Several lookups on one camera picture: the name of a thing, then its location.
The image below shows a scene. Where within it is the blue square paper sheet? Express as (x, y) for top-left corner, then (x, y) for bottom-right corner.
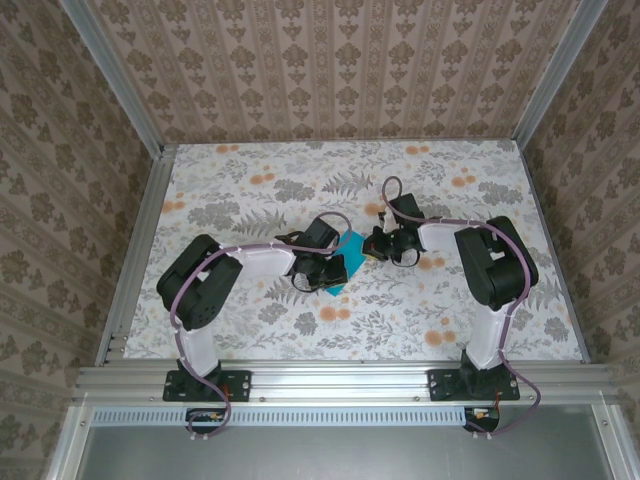
(323, 229), (365, 298)

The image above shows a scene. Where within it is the floral patterned table cover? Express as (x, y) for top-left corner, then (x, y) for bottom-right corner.
(122, 141), (585, 362)

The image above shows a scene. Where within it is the grey metal panel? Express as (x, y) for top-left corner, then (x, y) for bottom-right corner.
(74, 423), (609, 480)

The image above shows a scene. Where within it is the small black connector board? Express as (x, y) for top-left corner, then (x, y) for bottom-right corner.
(185, 407), (231, 435)
(463, 406), (502, 434)

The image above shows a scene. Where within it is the aluminium frame beam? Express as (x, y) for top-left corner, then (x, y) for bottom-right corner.
(72, 363), (619, 405)

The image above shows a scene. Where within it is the slotted white cable duct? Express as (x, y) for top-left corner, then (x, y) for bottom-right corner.
(92, 405), (464, 427)

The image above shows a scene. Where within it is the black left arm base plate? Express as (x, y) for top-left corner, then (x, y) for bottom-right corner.
(164, 368), (253, 403)

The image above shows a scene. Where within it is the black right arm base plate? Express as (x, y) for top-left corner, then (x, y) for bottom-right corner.
(428, 368), (521, 403)

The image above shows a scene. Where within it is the aluminium frame side rail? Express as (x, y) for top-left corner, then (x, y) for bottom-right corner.
(97, 143), (176, 366)

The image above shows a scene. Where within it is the aluminium frame post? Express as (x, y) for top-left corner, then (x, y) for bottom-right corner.
(514, 0), (599, 146)
(62, 0), (166, 154)

